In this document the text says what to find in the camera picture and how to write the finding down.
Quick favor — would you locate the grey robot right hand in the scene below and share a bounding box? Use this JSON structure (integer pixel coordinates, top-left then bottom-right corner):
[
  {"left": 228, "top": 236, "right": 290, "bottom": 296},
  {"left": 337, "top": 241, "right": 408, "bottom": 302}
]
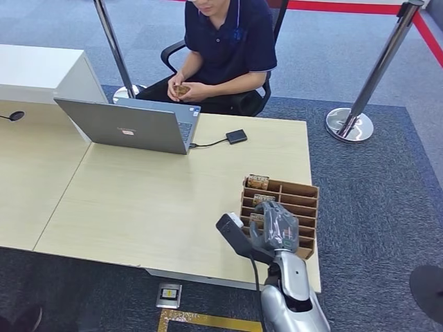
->
[{"left": 248, "top": 201, "right": 300, "bottom": 254}]

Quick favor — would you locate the person's right hand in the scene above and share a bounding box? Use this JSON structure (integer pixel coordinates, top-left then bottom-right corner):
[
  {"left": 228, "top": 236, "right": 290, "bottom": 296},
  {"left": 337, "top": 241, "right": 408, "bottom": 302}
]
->
[{"left": 167, "top": 71, "right": 186, "bottom": 102}]

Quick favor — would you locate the person's left hand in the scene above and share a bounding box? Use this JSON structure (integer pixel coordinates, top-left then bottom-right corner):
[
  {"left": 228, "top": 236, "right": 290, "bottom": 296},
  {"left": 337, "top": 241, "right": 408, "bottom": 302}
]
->
[{"left": 178, "top": 80, "right": 210, "bottom": 104}]

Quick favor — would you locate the brown slotted card holder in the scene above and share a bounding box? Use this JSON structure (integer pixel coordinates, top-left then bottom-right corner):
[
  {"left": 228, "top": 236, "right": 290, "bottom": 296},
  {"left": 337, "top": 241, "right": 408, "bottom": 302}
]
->
[{"left": 238, "top": 176, "right": 320, "bottom": 261}]

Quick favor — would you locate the person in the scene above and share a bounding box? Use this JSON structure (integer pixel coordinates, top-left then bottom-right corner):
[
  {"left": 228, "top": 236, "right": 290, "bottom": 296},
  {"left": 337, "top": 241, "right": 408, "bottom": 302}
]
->
[{"left": 135, "top": 0, "right": 278, "bottom": 116}]

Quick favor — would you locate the black external drive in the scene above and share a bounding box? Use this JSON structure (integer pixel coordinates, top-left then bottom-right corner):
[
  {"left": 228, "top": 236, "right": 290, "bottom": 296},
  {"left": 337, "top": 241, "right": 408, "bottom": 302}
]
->
[{"left": 225, "top": 129, "right": 248, "bottom": 146}]

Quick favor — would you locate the grey laptop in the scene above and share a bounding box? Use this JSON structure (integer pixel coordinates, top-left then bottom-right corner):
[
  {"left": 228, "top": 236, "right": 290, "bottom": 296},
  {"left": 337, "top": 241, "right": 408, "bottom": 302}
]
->
[{"left": 54, "top": 96, "right": 202, "bottom": 156}]

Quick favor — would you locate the black office chair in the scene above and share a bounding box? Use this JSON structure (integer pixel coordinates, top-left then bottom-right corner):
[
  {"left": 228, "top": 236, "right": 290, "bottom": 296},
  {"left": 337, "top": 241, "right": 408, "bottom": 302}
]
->
[{"left": 160, "top": 0, "right": 289, "bottom": 118}]

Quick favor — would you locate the yellow floor tape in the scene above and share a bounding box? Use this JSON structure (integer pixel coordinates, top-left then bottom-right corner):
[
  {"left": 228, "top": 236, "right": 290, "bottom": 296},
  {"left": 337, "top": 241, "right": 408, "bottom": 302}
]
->
[{"left": 157, "top": 308, "right": 264, "bottom": 332}]

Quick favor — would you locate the silver floor socket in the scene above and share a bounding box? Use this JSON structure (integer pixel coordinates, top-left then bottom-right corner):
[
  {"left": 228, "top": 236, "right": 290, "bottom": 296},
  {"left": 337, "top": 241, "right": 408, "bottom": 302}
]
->
[{"left": 155, "top": 282, "right": 183, "bottom": 310}]

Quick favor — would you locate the white cabinet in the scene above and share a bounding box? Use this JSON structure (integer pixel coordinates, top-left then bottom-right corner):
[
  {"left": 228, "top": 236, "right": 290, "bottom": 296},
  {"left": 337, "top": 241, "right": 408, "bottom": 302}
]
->
[{"left": 0, "top": 44, "right": 109, "bottom": 106}]

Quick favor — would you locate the red barrier belt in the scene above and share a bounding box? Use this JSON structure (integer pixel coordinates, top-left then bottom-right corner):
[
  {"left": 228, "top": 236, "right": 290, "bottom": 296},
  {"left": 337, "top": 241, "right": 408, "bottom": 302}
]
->
[
  {"left": 411, "top": 10, "right": 443, "bottom": 71},
  {"left": 173, "top": 0, "right": 402, "bottom": 16}
]

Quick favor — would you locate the black round desk puck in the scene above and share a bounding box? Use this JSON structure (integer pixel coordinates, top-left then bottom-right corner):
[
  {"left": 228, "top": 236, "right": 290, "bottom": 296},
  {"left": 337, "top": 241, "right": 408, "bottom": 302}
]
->
[{"left": 0, "top": 111, "right": 26, "bottom": 123}]

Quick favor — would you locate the black round object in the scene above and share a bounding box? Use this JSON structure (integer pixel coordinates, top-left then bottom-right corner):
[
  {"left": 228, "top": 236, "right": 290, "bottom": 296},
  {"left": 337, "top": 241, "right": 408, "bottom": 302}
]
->
[{"left": 409, "top": 264, "right": 443, "bottom": 324}]

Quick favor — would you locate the black shoe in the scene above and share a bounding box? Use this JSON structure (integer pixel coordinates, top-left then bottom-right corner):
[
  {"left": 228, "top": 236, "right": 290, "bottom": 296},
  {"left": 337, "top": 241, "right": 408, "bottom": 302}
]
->
[{"left": 0, "top": 304, "right": 43, "bottom": 332}]

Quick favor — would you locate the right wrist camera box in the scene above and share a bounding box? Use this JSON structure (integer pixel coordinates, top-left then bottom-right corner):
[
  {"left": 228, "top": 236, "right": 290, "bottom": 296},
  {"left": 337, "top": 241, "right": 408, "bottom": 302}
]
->
[{"left": 215, "top": 212, "right": 275, "bottom": 266}]

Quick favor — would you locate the black drive cable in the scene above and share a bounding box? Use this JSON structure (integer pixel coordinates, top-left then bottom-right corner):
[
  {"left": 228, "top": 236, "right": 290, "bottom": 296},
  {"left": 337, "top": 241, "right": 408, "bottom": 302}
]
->
[{"left": 189, "top": 137, "right": 229, "bottom": 149}]

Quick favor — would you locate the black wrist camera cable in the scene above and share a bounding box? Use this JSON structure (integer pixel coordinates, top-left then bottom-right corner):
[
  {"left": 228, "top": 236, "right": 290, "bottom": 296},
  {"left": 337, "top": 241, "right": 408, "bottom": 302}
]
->
[{"left": 248, "top": 255, "right": 268, "bottom": 332}]

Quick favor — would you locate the chrome stanchion post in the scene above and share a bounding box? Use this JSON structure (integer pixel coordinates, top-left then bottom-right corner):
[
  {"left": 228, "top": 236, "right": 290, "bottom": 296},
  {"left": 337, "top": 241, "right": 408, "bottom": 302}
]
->
[
  {"left": 325, "top": 0, "right": 425, "bottom": 145},
  {"left": 93, "top": 0, "right": 147, "bottom": 104}
]

